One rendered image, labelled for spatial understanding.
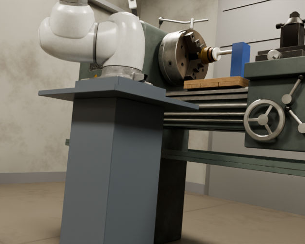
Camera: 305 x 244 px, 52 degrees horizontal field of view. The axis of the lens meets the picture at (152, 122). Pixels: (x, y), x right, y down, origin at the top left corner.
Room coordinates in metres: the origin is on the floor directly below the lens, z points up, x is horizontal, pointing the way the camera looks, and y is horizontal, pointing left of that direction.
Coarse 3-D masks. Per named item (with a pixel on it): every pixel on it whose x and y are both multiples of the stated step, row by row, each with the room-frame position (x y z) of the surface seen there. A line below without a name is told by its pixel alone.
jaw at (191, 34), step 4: (184, 32) 1.67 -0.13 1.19; (192, 32) 1.65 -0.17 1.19; (184, 36) 1.66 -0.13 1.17; (188, 36) 1.64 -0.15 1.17; (192, 36) 1.66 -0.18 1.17; (188, 40) 1.66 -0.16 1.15; (192, 40) 1.65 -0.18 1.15; (196, 40) 1.66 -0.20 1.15; (188, 44) 1.67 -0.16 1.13; (192, 44) 1.66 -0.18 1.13; (196, 44) 1.65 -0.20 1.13; (200, 44) 1.67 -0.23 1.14; (188, 48) 1.69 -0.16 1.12; (192, 48) 1.68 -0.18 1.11; (196, 48) 1.66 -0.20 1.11; (200, 48) 1.65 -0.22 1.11; (192, 52) 1.69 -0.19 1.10; (196, 52) 1.68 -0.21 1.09
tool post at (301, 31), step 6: (294, 24) 1.25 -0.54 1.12; (300, 24) 1.24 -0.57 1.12; (282, 30) 1.29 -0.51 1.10; (288, 30) 1.27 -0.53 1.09; (294, 30) 1.25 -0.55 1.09; (300, 30) 1.25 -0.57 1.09; (282, 36) 1.29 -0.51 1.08; (288, 36) 1.26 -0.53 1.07; (294, 36) 1.25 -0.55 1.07; (300, 36) 1.25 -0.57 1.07; (282, 42) 1.28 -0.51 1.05; (288, 42) 1.26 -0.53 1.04; (294, 42) 1.25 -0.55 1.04; (300, 42) 1.25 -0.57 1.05
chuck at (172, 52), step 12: (168, 36) 1.71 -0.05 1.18; (180, 36) 1.64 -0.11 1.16; (168, 48) 1.65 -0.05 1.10; (180, 48) 1.65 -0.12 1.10; (168, 60) 1.66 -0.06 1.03; (180, 60) 1.65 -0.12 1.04; (168, 72) 1.70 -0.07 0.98; (180, 72) 1.66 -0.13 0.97; (204, 72) 1.82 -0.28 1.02; (180, 84) 1.75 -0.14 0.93
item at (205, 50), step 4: (204, 48) 1.65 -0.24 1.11; (208, 48) 1.63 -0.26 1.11; (212, 48) 1.62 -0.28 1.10; (200, 52) 1.67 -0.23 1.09; (204, 52) 1.63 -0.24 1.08; (208, 52) 1.62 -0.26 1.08; (212, 52) 1.61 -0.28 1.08; (200, 56) 1.66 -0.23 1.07; (204, 56) 1.64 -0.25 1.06; (208, 56) 1.63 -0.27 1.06; (212, 56) 1.61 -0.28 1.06; (204, 60) 1.65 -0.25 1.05; (208, 60) 1.64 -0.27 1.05; (212, 60) 1.63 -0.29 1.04
